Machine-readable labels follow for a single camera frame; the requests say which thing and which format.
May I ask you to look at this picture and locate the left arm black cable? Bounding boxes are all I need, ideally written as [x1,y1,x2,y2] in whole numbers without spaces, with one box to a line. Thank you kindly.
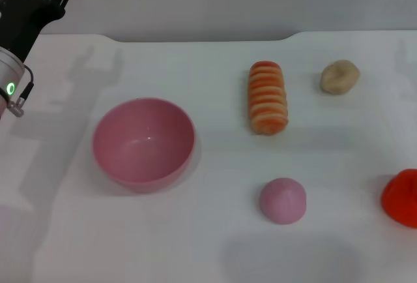
[8,65,35,118]

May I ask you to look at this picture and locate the red pleated bun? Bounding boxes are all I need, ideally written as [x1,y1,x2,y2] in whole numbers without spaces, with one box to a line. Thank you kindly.
[381,168,417,230]

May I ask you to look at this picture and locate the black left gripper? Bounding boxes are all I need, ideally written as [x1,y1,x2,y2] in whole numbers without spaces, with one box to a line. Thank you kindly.
[0,0,76,63]

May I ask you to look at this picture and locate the orange striped bread roll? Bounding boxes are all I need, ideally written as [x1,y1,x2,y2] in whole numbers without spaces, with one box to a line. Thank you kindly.
[248,61,290,136]

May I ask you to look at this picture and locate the beige round bread bun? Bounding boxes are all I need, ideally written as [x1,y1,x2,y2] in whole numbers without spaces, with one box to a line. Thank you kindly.
[319,60,361,95]

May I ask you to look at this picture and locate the pink round bun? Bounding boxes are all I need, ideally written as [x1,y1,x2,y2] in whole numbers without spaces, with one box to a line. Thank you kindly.
[259,177,308,226]

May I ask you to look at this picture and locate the pink plastic bowl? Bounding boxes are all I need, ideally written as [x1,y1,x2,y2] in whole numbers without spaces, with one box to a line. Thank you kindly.
[92,97,196,194]

